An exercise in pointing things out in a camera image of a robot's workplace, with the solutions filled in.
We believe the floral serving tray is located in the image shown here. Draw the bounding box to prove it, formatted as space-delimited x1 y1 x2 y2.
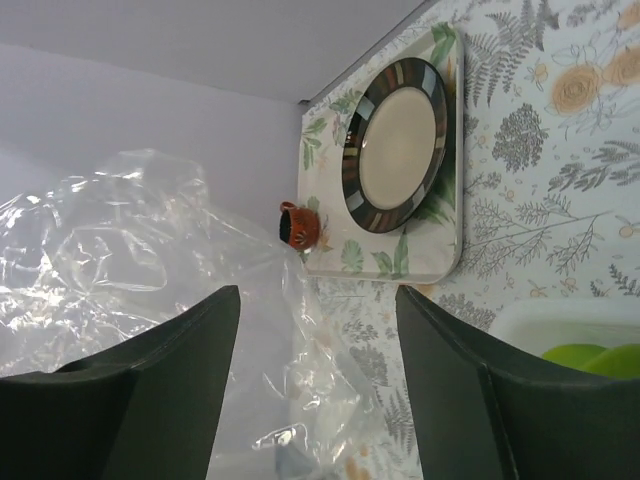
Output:
298 23 464 284

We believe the white plastic basket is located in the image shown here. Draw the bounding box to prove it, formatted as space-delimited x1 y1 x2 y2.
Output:
489 297 639 356

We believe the floral tablecloth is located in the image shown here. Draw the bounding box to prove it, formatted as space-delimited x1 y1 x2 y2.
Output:
299 0 640 480

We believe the small brown clay cup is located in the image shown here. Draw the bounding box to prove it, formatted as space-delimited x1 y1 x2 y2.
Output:
279 202 321 251

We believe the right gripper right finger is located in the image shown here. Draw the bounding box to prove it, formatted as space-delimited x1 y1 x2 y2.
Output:
396 286 639 479

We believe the striped rim ceramic plate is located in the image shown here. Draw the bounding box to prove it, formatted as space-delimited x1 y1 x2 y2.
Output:
341 57 448 234

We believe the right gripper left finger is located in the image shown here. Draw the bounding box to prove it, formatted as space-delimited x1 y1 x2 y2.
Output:
1 285 240 479

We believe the green starfruit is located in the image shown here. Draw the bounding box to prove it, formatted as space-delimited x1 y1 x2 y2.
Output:
542 344 639 380

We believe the clear zip bag orange zipper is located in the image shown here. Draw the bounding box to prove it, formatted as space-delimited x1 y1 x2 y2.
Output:
1 150 384 479

